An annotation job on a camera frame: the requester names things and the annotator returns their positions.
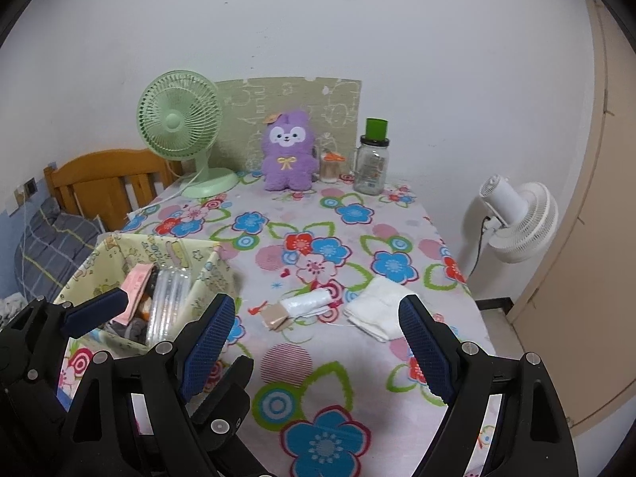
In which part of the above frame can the floral tablecloth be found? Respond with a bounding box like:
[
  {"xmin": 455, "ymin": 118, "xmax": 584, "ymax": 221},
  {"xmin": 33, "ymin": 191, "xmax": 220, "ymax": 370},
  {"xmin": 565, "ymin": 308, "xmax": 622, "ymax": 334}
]
[{"xmin": 54, "ymin": 169, "xmax": 498, "ymax": 477}]

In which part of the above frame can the wall socket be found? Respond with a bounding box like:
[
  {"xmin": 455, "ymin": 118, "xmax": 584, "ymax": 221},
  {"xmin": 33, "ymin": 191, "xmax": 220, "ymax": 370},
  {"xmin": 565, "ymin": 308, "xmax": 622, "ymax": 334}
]
[{"xmin": 15, "ymin": 178, "xmax": 39, "ymax": 207}]

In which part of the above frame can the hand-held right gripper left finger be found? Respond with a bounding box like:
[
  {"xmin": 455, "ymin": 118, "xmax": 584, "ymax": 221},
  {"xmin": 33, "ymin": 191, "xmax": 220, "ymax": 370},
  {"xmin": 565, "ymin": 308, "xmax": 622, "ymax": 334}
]
[{"xmin": 62, "ymin": 294, "xmax": 236, "ymax": 477}]

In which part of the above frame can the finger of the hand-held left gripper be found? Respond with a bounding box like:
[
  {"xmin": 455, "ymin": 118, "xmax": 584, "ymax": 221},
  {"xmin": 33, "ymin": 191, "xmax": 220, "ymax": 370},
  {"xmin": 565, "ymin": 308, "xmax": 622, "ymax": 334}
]
[
  {"xmin": 191, "ymin": 355, "xmax": 255, "ymax": 439},
  {"xmin": 20, "ymin": 288, "xmax": 129, "ymax": 383}
]

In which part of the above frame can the grey plaid bedding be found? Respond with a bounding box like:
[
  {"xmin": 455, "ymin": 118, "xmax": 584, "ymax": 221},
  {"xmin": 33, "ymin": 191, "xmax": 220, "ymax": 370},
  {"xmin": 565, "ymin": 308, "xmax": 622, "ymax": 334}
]
[{"xmin": 14, "ymin": 198, "xmax": 103, "ymax": 304}]

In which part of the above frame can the pink packet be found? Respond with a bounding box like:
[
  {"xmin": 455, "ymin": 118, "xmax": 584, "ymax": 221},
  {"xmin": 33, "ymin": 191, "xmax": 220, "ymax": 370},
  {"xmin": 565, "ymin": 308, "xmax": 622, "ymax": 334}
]
[{"xmin": 112, "ymin": 264, "xmax": 155, "ymax": 326}]

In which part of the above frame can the wooden bed headboard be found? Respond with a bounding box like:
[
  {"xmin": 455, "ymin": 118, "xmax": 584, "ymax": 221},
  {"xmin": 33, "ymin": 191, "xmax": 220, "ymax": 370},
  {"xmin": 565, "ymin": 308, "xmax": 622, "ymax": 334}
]
[{"xmin": 44, "ymin": 148, "xmax": 184, "ymax": 232}]

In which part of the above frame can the beige folded pad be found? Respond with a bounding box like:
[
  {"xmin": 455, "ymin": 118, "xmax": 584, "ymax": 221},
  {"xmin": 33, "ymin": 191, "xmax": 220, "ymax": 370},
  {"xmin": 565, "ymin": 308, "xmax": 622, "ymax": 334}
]
[{"xmin": 259, "ymin": 303, "xmax": 291, "ymax": 333}]

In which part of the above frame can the white patterned cloth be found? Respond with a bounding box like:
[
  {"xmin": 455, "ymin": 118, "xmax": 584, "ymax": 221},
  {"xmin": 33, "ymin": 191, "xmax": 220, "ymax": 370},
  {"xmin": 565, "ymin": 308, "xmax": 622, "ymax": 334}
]
[{"xmin": 0, "ymin": 293, "xmax": 25, "ymax": 329}]

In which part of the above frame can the green patterned board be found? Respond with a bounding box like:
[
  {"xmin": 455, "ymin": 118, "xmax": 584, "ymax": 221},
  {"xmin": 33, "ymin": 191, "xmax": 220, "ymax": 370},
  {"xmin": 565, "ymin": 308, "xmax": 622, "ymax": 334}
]
[{"xmin": 213, "ymin": 76, "xmax": 363, "ymax": 175}]

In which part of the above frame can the black fan cable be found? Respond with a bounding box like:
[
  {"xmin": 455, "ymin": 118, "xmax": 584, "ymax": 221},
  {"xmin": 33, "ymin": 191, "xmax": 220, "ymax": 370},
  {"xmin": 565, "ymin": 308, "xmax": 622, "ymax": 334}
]
[{"xmin": 469, "ymin": 216, "xmax": 490, "ymax": 274}]

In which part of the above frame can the purple plush toy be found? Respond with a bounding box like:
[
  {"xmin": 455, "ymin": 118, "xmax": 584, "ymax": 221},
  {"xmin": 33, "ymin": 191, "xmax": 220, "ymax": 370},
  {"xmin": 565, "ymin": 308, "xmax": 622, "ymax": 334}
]
[{"xmin": 261, "ymin": 110, "xmax": 319, "ymax": 193}]

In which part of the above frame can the cotton swab jar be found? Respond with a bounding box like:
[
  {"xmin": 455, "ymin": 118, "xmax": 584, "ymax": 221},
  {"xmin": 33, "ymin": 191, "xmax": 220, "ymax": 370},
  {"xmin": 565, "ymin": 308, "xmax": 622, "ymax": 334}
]
[{"xmin": 319, "ymin": 151, "xmax": 345, "ymax": 183}]

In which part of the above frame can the clear plastic packet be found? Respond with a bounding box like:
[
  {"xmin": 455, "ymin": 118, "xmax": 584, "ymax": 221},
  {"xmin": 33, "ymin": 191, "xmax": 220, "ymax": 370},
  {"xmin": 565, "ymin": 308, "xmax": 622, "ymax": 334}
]
[{"xmin": 146, "ymin": 266, "xmax": 194, "ymax": 349}]

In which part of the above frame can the grey cloth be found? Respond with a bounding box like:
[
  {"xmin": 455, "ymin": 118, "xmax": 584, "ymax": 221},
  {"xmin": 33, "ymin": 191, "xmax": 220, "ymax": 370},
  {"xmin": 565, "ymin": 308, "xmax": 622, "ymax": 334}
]
[{"xmin": 125, "ymin": 317, "xmax": 150, "ymax": 345}]

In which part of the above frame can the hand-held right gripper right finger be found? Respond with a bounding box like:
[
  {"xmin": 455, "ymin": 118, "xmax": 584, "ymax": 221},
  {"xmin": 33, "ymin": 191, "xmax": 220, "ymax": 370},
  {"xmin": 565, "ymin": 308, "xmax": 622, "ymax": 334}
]
[{"xmin": 399, "ymin": 294, "xmax": 580, "ymax": 477}]

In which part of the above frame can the beige door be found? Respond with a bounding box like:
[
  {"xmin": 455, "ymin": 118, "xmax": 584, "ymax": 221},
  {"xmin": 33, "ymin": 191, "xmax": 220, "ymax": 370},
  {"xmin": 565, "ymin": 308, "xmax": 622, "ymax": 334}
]
[{"xmin": 512, "ymin": 0, "xmax": 636, "ymax": 433}]

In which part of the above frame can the green desk fan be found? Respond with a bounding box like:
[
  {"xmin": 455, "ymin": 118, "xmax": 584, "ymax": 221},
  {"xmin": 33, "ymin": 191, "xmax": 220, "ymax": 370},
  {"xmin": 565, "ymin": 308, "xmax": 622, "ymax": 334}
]
[{"xmin": 136, "ymin": 70, "xmax": 240, "ymax": 200}]

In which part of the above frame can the glass jar with green lid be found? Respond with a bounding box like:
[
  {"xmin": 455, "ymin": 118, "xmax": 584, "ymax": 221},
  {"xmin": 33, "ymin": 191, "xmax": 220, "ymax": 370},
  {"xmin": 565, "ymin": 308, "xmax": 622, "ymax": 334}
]
[{"xmin": 352, "ymin": 118, "xmax": 391, "ymax": 196}]

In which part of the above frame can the yellow fabric storage box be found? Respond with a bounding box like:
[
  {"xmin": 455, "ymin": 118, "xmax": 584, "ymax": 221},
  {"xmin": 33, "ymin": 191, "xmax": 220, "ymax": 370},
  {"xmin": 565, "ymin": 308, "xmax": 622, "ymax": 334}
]
[{"xmin": 54, "ymin": 233, "xmax": 237, "ymax": 359}]

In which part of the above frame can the white fan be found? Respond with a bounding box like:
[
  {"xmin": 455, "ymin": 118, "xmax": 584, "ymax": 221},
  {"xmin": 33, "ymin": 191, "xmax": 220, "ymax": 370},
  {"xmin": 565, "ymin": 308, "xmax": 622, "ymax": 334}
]
[{"xmin": 479, "ymin": 174, "xmax": 560, "ymax": 264}]

